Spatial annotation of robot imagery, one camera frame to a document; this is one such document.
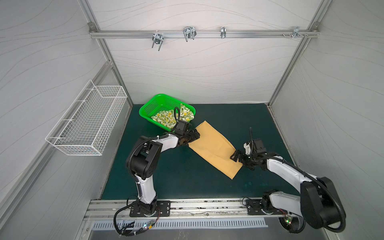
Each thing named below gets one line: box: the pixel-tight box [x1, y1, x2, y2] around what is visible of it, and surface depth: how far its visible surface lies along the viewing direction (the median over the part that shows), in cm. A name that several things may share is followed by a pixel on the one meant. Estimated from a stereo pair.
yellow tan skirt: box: [188, 120, 243, 180], surface depth 95 cm
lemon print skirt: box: [151, 104, 195, 129], surface depth 107 cm
